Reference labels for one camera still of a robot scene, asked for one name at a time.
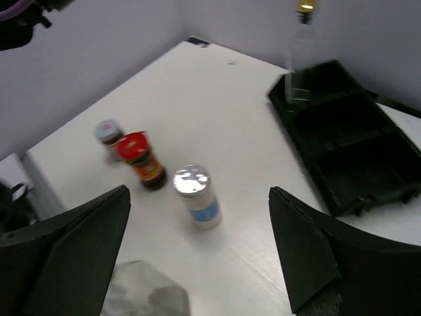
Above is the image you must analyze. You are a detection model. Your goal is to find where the clear glass oil bottle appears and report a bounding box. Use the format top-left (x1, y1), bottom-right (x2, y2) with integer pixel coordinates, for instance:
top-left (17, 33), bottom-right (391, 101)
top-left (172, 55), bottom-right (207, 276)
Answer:
top-left (285, 1), bottom-right (317, 104)

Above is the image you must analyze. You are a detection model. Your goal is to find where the blue corner label left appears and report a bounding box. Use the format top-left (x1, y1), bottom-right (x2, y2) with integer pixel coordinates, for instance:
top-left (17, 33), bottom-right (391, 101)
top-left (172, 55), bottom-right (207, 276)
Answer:
top-left (186, 36), bottom-right (209, 48)

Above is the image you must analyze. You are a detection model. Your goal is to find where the red lid sauce jar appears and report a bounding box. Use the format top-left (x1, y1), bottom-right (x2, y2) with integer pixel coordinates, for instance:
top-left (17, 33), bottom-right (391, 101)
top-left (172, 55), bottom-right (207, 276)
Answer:
top-left (116, 132), bottom-right (167, 191)

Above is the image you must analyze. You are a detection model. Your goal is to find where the silver lid blue label shaker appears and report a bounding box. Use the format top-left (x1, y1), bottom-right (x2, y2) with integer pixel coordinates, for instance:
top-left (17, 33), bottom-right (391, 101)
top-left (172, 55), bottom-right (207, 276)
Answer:
top-left (172, 164), bottom-right (222, 230)

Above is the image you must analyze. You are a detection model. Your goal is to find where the silver lid glass shaker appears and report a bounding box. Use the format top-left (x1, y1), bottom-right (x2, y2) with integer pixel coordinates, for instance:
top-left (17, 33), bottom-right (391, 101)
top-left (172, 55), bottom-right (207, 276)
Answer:
top-left (101, 260), bottom-right (191, 316)

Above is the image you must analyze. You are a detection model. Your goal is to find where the black plastic organizer tray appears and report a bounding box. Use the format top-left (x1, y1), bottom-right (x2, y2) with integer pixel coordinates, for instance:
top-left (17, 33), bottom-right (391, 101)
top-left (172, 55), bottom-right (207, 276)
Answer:
top-left (268, 60), bottom-right (420, 217)

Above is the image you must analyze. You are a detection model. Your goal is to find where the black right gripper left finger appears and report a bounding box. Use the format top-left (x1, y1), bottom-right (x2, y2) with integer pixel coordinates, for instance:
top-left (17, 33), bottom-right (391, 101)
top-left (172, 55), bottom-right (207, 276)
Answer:
top-left (1, 185), bottom-right (131, 316)

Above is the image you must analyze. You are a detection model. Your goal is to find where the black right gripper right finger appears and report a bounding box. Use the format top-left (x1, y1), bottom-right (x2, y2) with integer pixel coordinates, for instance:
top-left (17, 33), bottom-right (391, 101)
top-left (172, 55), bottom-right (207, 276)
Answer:
top-left (269, 187), bottom-right (420, 315)

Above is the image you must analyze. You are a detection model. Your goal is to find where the white label lid spice jar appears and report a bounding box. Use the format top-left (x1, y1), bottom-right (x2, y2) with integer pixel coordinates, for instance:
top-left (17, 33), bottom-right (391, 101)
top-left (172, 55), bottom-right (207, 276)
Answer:
top-left (93, 119), bottom-right (125, 162)

